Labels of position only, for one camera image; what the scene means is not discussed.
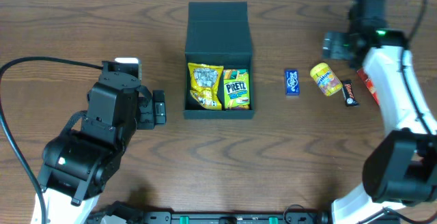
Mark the yellow Hacks candy bag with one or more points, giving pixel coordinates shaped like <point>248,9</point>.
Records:
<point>205,84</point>

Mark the red Hello Panda box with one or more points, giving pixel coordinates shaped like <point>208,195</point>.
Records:
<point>368,83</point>

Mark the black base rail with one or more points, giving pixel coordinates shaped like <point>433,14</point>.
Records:
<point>120,213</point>

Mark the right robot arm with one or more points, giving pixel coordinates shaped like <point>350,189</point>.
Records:
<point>401,171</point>

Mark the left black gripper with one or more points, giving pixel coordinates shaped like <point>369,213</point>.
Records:
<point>158,108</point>

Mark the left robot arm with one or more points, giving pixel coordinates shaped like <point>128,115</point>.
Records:
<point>78,163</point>

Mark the green Pretz snack box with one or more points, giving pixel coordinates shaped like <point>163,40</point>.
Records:
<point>236,89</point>

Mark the blue Eclipse mint tin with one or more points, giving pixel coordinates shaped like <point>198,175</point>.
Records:
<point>292,84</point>

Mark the black Mars chocolate bar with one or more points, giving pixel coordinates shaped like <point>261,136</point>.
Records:
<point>348,94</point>

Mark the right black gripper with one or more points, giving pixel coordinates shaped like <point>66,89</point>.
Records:
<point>332,46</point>

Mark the yellow Mentos gum bottle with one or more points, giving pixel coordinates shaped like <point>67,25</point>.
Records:
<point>325,79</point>

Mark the black gift box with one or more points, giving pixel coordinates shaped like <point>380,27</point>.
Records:
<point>218,34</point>

